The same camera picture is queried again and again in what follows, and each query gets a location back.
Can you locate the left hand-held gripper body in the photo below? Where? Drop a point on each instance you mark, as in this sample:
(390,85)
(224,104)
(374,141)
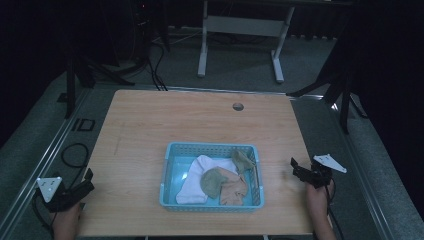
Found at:
(61,199)

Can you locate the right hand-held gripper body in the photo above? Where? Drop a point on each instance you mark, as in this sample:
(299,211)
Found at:
(322,171)

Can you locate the person's left hand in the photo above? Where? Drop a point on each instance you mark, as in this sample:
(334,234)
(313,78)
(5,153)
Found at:
(67,218)

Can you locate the person's right hand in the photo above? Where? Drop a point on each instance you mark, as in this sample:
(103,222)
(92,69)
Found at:
(318,198)

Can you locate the green sock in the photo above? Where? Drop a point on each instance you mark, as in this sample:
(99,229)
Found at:
(212,182)
(242,161)

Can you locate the beige sock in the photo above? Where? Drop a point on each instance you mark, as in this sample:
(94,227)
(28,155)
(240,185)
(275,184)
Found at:
(236,190)

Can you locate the black metal stand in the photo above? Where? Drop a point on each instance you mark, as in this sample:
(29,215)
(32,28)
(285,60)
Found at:
(70,83)
(345,100)

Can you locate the light blue plastic basket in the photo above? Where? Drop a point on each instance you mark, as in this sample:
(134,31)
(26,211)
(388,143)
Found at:
(173,166)

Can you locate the white sock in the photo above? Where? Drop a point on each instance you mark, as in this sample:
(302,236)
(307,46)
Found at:
(195,181)

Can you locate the metal floor rail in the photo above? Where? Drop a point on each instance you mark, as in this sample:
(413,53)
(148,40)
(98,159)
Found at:
(43,160)
(363,186)

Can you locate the white metal desk frame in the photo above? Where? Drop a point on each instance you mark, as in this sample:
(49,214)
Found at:
(241,26)

